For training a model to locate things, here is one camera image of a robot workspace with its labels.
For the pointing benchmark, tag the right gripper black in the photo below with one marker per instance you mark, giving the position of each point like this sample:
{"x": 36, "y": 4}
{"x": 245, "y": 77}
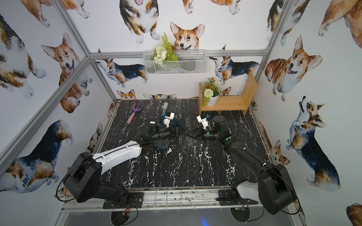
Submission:
{"x": 205, "y": 134}

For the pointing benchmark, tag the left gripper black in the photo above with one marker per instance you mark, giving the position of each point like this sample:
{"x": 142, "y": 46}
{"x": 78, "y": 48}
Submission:
{"x": 173, "y": 131}

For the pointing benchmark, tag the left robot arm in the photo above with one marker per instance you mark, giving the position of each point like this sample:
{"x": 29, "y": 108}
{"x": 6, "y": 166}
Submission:
{"x": 83, "y": 179}

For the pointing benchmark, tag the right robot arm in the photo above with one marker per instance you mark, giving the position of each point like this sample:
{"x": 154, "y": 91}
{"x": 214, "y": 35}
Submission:
{"x": 273, "y": 187}

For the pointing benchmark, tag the teal plastic storage box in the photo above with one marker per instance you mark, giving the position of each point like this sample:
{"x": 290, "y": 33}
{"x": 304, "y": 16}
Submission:
{"x": 165, "y": 135}

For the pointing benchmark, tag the purple pink toy fork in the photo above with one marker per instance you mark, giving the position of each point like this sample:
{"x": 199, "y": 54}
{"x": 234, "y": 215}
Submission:
{"x": 135, "y": 110}

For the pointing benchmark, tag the potted flower white pot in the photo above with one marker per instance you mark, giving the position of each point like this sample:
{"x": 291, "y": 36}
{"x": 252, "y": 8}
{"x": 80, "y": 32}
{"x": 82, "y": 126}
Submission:
{"x": 210, "y": 92}

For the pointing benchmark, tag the wooden corner shelf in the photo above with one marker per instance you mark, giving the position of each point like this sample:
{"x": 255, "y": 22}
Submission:
{"x": 232, "y": 103}

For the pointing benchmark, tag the white green artificial flowers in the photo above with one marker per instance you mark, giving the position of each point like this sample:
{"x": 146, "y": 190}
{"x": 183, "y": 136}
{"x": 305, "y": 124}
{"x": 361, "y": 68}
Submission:
{"x": 164, "y": 52}

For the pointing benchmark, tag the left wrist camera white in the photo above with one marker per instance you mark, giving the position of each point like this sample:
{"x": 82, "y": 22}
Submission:
{"x": 168, "y": 117}

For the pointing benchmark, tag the light teal brush handle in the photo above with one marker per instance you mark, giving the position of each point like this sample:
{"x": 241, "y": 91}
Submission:
{"x": 164, "y": 108}

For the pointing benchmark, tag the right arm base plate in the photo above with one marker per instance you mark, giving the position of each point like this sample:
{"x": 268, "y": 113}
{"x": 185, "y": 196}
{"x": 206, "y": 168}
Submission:
{"x": 231, "y": 197}

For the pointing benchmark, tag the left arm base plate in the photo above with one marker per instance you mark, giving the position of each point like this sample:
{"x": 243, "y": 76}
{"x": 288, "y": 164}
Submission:
{"x": 132, "y": 199}

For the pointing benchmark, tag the white wire wall basket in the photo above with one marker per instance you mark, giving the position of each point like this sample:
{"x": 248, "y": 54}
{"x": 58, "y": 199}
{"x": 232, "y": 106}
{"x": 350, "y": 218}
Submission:
{"x": 185, "y": 62}

